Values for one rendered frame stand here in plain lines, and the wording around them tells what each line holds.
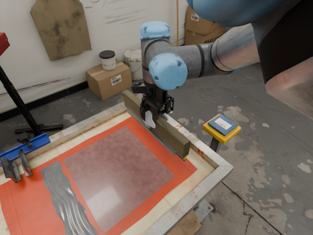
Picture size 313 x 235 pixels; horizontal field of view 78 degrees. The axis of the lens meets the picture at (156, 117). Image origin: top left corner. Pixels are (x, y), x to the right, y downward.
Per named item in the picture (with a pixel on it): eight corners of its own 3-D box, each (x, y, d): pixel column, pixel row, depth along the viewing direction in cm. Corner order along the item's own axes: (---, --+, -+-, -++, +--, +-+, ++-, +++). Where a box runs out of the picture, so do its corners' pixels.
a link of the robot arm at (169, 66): (207, 56, 38) (189, 36, 46) (153, 62, 37) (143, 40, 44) (201, 89, 44) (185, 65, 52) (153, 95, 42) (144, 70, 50)
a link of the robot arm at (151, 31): (142, 32, 43) (136, 20, 49) (144, 75, 51) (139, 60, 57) (175, 29, 44) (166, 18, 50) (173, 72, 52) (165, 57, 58)
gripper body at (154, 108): (156, 121, 61) (156, 91, 53) (140, 108, 66) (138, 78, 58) (173, 111, 65) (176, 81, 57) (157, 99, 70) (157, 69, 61)
